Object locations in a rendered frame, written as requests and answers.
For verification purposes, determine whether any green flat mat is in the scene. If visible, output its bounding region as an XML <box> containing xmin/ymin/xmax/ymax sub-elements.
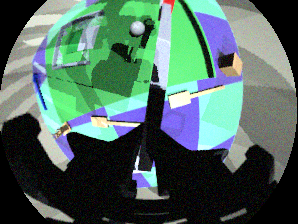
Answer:
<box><xmin>45</xmin><ymin>0</ymin><xmax>209</xmax><ymax>124</ymax></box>

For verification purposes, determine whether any white golf ball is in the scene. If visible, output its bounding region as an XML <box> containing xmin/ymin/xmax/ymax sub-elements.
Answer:
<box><xmin>130</xmin><ymin>20</ymin><xmax>145</xmax><ymax>36</ymax></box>

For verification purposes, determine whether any blue golf putter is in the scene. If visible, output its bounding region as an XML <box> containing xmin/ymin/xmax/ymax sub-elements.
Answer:
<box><xmin>32</xmin><ymin>72</ymin><xmax>48</xmax><ymax>111</ymax></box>

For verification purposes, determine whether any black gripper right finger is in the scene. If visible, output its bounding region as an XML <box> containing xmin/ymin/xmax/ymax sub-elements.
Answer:
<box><xmin>154</xmin><ymin>129</ymin><xmax>229</xmax><ymax>197</ymax></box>

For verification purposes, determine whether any white flat bar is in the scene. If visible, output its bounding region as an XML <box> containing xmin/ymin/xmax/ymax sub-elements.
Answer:
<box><xmin>33</xmin><ymin>63</ymin><xmax>47</xmax><ymax>75</ymax></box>

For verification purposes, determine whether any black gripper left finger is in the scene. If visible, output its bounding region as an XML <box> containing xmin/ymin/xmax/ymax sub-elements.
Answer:
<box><xmin>67</xmin><ymin>123</ymin><xmax>144</xmax><ymax>194</ymax></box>

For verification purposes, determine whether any tan cube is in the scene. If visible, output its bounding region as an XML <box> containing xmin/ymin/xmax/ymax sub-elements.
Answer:
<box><xmin>220</xmin><ymin>52</ymin><xmax>242</xmax><ymax>77</ymax></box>

